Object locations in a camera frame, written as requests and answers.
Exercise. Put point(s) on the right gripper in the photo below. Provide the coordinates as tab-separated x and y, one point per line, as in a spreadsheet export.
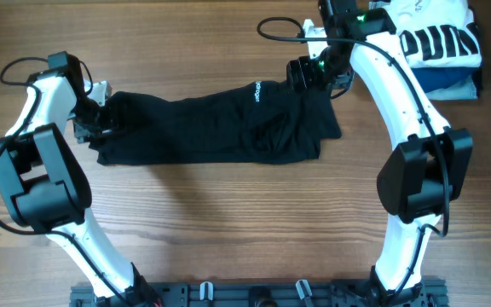
298	74

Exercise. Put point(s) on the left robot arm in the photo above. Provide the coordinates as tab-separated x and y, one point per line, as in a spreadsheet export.
43	189

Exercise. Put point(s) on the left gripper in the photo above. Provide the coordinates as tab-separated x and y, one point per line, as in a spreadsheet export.
113	125

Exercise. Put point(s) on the white Puma t-shirt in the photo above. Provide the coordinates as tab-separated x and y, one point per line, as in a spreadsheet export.
435	33

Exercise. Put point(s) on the light blue folded jeans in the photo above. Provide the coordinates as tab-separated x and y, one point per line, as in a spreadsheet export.
463	90

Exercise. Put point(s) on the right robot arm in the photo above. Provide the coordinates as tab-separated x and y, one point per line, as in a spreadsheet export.
427	166

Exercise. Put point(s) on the dark blue folded garment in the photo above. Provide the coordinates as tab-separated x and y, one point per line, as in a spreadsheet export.
435	78

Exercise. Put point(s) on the black t-shirt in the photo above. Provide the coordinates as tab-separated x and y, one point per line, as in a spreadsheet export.
263	122

